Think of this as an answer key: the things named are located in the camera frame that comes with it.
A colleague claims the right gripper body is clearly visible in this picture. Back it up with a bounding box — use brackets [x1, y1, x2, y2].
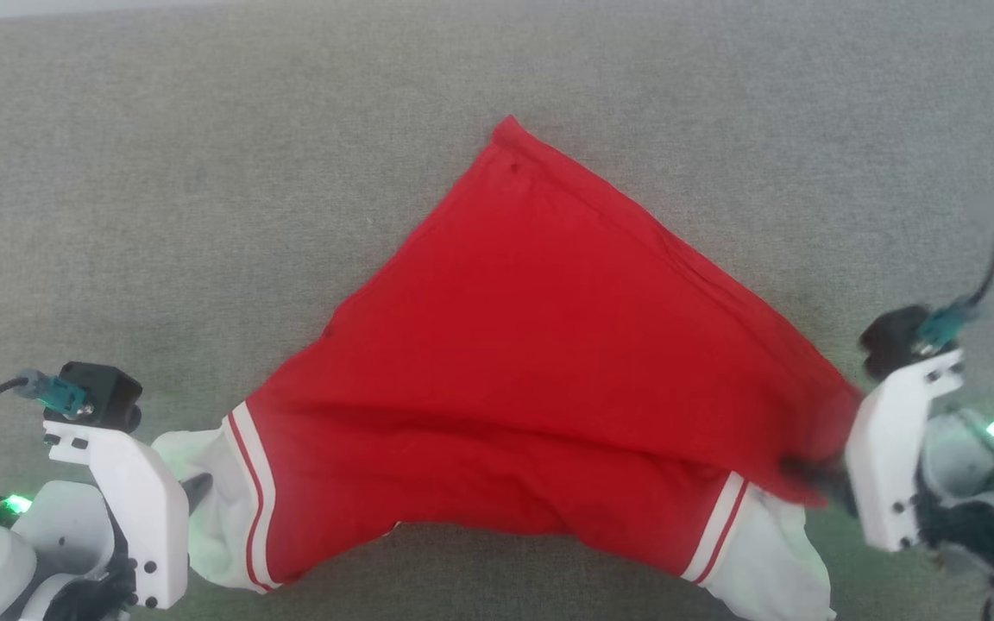
[846, 348, 994, 575]

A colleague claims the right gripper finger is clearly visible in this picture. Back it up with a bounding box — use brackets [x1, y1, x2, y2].
[777, 455, 859, 517]

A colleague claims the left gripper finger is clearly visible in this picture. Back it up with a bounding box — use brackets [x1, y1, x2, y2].
[180, 472, 214, 518]

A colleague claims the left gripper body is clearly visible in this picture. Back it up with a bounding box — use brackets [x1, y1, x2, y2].
[12, 419, 191, 621]

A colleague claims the red white garment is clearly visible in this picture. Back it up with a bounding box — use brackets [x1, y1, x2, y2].
[152, 115, 865, 621]

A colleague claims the grey fabric sofa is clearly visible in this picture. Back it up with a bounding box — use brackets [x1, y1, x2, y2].
[0, 0, 994, 621]

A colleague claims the left camera cable teal plug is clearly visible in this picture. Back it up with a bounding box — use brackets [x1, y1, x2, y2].
[0, 369, 91, 432]

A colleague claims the camera cable teal plug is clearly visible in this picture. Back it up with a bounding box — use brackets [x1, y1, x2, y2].
[911, 102, 994, 356]
[0, 369, 91, 432]

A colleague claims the right camera cable teal plug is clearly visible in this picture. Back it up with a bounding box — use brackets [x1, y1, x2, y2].
[911, 102, 994, 356]

